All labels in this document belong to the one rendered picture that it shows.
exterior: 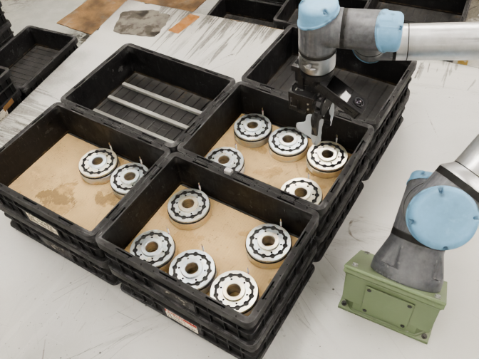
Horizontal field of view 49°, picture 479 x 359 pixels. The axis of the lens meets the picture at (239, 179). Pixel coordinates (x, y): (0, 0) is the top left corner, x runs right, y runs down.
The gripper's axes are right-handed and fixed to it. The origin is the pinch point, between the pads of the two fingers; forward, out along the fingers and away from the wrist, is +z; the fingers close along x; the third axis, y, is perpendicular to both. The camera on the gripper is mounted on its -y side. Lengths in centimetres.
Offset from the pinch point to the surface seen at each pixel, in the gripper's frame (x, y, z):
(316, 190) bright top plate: 8.9, -2.8, 10.0
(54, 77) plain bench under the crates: -5, 107, 27
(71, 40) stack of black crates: -43, 146, 51
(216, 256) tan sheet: 34.8, 9.6, 11.2
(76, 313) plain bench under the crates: 59, 36, 23
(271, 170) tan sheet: 6.5, 11.3, 13.0
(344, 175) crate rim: 6.9, -8.6, 2.9
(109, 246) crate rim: 48, 27, 0
